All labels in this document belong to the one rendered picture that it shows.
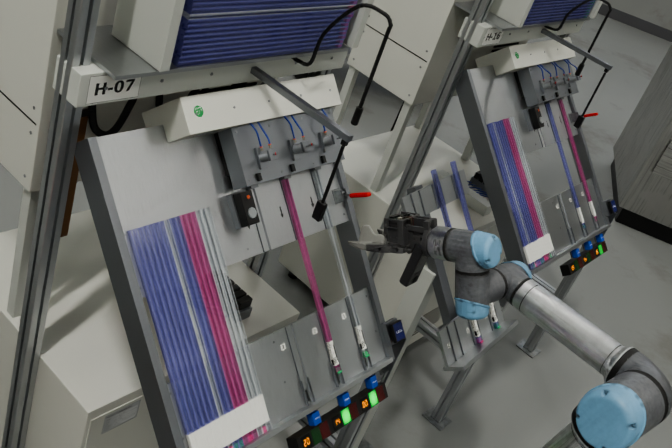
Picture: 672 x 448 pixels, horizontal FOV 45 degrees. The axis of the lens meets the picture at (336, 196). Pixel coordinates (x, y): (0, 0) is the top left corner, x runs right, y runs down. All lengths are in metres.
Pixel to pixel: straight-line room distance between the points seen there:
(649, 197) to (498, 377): 2.01
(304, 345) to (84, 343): 0.54
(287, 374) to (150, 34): 0.82
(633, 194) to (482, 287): 3.40
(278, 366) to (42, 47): 0.85
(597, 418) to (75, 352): 1.18
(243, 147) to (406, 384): 1.66
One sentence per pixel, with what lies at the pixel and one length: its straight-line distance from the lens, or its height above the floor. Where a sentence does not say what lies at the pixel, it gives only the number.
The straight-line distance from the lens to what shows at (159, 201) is 1.71.
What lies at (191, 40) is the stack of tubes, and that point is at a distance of 1.62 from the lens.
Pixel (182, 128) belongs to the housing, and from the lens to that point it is 1.70.
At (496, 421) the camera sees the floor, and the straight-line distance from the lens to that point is 3.29.
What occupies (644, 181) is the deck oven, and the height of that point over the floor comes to 0.32.
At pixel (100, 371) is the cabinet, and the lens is 2.02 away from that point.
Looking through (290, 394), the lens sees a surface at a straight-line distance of 1.90.
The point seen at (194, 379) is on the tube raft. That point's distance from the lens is 1.71.
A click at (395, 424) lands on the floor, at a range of 3.05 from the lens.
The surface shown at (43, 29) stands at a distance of 1.71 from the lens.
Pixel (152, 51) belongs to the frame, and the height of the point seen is 1.42.
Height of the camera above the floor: 2.07
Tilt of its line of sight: 30 degrees down
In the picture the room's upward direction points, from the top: 21 degrees clockwise
